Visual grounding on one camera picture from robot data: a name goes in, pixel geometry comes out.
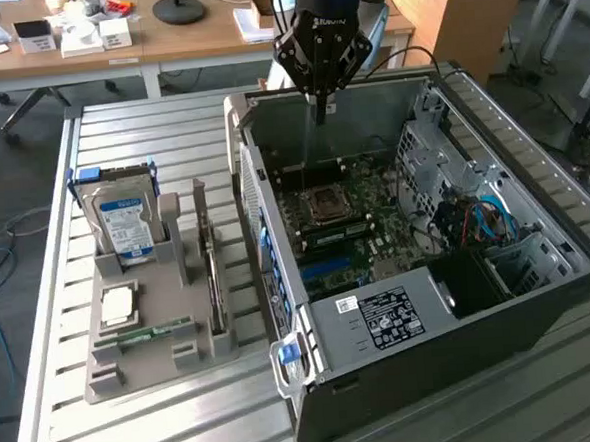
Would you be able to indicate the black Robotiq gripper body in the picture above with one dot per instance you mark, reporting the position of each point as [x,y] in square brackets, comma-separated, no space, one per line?
[325,24]

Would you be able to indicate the Nvidia graphics card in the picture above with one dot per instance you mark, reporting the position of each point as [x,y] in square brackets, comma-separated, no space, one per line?
[212,266]

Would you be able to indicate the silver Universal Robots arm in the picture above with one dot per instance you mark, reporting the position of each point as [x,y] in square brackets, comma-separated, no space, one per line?
[379,25]

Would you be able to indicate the white paper stack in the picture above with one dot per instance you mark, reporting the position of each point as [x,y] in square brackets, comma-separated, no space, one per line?
[253,28]

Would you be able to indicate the black round lamp base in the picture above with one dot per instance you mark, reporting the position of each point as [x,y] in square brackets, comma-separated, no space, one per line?
[179,12]

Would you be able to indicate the silver perforated disk bay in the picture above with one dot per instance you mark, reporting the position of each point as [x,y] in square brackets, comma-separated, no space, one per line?
[435,182]

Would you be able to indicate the metal CPU socket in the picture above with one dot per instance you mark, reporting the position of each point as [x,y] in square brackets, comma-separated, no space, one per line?
[326,204]

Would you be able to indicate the plain white box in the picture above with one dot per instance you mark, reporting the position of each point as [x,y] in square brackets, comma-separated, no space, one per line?
[116,36]

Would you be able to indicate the red orange small item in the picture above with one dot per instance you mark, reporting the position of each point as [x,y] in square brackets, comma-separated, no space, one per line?
[119,7]

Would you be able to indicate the installed green RAM stick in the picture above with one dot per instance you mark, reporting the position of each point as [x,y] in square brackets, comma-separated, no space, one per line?
[336,234]

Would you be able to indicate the green motherboard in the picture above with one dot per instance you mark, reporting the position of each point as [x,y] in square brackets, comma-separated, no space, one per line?
[397,247]

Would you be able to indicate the grey small can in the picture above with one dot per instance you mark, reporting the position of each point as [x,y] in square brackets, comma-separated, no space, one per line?
[92,3]

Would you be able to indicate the flat white box with cup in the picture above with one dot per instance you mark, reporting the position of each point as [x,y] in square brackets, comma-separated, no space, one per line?
[81,44]

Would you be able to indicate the blue expansion slot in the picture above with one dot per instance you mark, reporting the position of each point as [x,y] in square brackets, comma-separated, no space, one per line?
[325,268]

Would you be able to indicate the hard disk with blue caddy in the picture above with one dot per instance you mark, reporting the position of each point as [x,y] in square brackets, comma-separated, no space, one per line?
[125,226]

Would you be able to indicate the beige tape roll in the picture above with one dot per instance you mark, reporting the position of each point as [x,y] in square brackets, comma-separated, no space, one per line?
[56,1]

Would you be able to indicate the wooden office desk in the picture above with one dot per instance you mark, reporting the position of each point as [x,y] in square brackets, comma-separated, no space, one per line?
[40,63]

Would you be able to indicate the white box with black top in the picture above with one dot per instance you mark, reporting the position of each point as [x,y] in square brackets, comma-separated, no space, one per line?
[36,41]

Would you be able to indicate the black chair base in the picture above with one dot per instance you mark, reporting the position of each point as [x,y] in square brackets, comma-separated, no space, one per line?
[27,108]

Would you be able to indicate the silver slotted disk bay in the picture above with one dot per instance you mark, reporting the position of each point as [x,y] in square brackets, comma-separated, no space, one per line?
[528,267]

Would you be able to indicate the grey power supply unit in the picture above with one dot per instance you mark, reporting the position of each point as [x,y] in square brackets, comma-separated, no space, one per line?
[341,328]

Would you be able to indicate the grey plastic parts rack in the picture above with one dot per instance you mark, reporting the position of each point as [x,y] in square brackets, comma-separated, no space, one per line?
[159,299]

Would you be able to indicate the silver CPU chip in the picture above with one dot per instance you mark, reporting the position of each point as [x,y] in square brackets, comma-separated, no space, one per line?
[116,307]

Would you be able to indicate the black open PC case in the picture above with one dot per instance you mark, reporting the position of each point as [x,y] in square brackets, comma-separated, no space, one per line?
[434,373]

